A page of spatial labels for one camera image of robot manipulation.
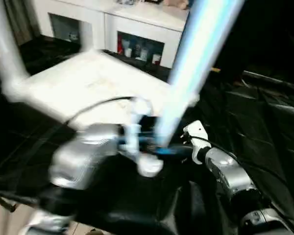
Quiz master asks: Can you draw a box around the white plastic table top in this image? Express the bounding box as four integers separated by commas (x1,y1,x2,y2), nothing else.
1,50,200,178

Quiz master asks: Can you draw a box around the grey curtain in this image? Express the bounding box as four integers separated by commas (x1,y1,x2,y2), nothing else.
4,0,40,46

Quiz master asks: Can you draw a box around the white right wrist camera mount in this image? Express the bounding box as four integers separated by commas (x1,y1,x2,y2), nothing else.
182,119,213,165

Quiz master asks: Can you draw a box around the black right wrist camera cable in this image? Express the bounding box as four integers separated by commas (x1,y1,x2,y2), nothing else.
193,136,292,196

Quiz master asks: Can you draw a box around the long dark metal rod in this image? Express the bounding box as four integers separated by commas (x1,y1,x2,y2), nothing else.
242,70,294,89

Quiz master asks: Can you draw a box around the white plastic table leg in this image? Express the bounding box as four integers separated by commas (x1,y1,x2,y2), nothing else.
0,0,30,96
154,0,245,147
79,21,94,53

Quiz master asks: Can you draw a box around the black work table leg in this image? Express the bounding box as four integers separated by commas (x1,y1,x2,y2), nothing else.
0,192,17,213

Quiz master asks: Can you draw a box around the white cabinet with glass doors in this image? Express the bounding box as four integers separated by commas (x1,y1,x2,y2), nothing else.
33,0,191,69

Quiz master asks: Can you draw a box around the black table mat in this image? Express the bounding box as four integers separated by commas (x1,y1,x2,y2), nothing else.
0,35,294,235

